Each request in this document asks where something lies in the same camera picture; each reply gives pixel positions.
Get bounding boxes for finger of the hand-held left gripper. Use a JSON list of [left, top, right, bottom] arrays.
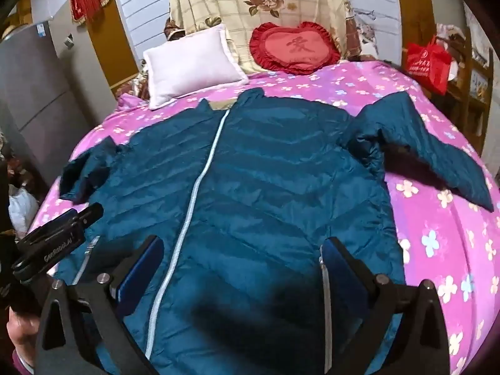
[[24, 208, 81, 245], [74, 202, 104, 229]]

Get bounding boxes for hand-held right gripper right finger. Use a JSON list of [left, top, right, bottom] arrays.
[[320, 236, 448, 375]]

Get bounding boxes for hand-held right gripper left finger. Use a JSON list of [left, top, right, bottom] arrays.
[[35, 235, 165, 375]]

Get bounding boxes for teal down jacket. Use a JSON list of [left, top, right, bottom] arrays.
[[58, 88, 495, 375]]

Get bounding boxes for person's left forearm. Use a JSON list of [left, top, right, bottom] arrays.
[[11, 349, 40, 375]]

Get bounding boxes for person's left hand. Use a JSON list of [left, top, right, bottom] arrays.
[[6, 305, 43, 362]]

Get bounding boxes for white plastic bag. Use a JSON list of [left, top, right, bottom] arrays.
[[8, 185, 40, 239]]

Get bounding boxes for pink floral bed sheet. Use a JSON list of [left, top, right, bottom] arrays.
[[29, 60, 500, 375]]

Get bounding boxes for grey refrigerator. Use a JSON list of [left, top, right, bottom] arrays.
[[0, 19, 98, 188]]

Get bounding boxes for wooden headboard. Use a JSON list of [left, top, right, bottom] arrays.
[[88, 0, 438, 91]]

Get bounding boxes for white pillow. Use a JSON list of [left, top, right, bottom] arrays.
[[141, 23, 250, 110]]

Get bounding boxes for red shopping bag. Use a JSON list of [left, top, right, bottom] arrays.
[[402, 35, 453, 95]]

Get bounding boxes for red heart-shaped pillow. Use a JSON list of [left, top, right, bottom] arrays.
[[249, 21, 341, 76]]

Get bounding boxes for wooden shelf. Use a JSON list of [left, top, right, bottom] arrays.
[[430, 23, 498, 157]]

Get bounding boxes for cream floral quilt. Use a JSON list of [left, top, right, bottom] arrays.
[[164, 0, 354, 78]]

